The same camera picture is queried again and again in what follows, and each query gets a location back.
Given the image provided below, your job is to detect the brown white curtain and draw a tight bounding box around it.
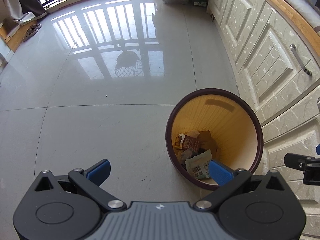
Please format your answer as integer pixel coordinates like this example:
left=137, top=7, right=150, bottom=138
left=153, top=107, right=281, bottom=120
left=1, top=0, right=47, bottom=25

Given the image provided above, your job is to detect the yellow maroon-rimmed trash bin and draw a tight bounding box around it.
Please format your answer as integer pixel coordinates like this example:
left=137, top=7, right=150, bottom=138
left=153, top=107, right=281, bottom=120
left=165, top=88, right=264, bottom=191

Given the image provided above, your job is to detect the cream cabinet with drawers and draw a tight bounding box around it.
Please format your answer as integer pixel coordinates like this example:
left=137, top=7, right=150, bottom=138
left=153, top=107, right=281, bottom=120
left=207, top=0, right=319, bottom=239

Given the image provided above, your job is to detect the white purple patterned blanket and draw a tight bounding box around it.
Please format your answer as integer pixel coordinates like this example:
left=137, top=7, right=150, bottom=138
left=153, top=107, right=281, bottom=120
left=285, top=0, right=319, bottom=34

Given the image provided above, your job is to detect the near metal drawer handle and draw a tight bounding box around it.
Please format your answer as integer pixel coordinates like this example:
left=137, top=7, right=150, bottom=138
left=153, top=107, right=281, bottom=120
left=290, top=44, right=312, bottom=76

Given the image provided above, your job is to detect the brown snack box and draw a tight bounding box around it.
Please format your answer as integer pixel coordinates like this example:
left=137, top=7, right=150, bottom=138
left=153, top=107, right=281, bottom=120
left=176, top=134, right=200, bottom=152

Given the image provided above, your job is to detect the pair of slippers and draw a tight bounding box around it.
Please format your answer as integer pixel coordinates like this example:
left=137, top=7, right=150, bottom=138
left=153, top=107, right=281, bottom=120
left=23, top=23, right=42, bottom=42

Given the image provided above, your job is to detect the green white paper wrapper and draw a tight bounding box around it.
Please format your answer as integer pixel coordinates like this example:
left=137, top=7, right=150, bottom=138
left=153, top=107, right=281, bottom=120
left=185, top=150, right=212, bottom=180

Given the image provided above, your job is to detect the crumpled tan paper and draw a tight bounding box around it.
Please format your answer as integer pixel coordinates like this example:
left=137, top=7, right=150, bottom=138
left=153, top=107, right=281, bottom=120
left=174, top=130, right=218, bottom=162

